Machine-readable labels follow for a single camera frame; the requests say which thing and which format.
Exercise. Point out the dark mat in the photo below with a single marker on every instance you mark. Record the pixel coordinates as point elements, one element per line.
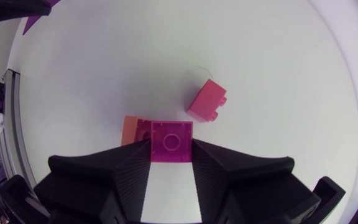
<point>36,17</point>

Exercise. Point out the red toy brick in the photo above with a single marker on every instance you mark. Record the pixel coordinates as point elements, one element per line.
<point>206,101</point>

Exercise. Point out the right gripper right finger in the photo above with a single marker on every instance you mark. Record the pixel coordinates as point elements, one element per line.
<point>244,183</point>

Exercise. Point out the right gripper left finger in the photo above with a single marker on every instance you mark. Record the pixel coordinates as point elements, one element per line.
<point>110,180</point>

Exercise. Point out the orange toy brick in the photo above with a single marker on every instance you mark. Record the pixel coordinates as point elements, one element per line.
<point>132,132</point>

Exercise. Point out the magenta toy brick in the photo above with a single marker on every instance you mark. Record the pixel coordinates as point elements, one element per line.
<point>171,141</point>

